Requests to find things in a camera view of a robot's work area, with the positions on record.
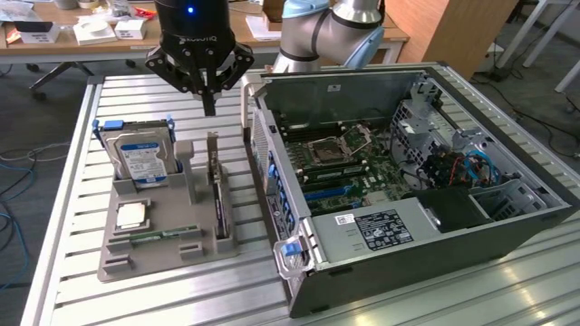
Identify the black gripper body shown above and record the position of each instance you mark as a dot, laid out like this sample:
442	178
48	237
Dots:
195	20

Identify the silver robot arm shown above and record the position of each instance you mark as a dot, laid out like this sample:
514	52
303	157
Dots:
312	37

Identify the red packet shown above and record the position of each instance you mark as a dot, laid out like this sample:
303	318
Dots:
144	13

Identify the white paper stack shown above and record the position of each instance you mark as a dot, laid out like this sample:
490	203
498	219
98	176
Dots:
263	29

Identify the small white labelled box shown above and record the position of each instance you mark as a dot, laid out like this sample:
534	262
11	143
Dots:
131	30

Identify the cardboard box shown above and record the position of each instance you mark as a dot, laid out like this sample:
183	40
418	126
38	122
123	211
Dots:
272	10

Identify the blue disk carrier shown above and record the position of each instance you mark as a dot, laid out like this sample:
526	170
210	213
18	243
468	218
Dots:
114	124

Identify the white box with round insert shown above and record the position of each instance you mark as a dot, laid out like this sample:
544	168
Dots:
92	32

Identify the tape roll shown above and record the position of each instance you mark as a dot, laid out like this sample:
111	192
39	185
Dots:
88	3

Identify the black wheeled desk base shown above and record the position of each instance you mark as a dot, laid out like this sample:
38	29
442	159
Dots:
59	73

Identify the hard disk drive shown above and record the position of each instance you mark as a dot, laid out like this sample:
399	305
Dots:
143	159

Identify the wooden desk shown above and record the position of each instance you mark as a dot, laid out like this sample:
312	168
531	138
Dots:
54	49

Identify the grey cup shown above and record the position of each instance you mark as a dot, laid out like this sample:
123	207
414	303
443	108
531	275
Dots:
66	3

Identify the CPU socket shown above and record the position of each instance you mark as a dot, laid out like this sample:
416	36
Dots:
326	151

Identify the white box with black lid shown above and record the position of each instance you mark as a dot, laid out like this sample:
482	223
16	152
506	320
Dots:
39	34

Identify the metal socket cover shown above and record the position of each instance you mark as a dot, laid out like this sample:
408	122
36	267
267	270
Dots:
360	139

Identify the RAM stick with white label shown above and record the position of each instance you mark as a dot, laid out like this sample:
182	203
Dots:
338	171

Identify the blue expansion slot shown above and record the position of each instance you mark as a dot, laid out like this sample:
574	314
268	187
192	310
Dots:
324	196

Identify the silver CPU chip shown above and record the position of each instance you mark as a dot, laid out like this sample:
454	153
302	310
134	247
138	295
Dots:
131	215

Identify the large metal disk bay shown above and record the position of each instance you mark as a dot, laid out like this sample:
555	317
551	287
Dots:
416	129

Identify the green RAM stick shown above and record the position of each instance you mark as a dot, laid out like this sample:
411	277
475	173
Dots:
154	234

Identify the grey parts rack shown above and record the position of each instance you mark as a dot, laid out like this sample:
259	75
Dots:
172	237

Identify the wooden cabinet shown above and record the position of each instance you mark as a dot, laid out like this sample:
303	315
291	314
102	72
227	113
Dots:
454	34

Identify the blue case latch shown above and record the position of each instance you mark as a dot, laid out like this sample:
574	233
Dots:
290	249

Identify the black floor power strip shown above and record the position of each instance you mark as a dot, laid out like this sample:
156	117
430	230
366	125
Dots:
499	73

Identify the grey power supply unit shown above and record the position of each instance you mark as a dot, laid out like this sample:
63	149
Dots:
386	231

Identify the small metal disk bay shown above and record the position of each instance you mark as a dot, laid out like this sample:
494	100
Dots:
503	200

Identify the grey open PC case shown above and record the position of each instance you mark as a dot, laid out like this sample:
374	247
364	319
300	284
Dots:
408	271

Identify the black air duct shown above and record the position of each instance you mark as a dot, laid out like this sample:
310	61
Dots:
454	210

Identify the white table frame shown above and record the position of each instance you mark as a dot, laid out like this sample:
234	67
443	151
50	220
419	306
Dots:
544	34

